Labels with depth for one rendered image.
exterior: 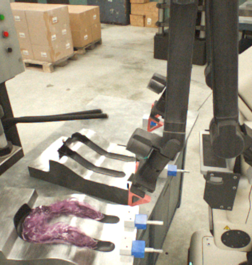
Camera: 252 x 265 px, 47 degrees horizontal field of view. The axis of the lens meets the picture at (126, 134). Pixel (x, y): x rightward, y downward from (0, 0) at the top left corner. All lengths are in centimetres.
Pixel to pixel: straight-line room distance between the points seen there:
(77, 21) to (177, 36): 504
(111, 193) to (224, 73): 66
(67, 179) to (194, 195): 137
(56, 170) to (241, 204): 72
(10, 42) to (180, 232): 158
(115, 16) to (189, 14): 755
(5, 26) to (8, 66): 20
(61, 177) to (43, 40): 388
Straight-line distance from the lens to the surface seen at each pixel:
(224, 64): 67
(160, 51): 530
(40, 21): 490
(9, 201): 111
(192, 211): 226
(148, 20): 784
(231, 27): 65
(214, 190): 100
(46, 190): 128
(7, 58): 168
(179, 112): 71
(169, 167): 127
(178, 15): 64
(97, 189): 116
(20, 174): 140
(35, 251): 97
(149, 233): 151
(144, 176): 83
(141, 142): 77
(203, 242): 174
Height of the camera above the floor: 163
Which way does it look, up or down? 32 degrees down
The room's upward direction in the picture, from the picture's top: 2 degrees counter-clockwise
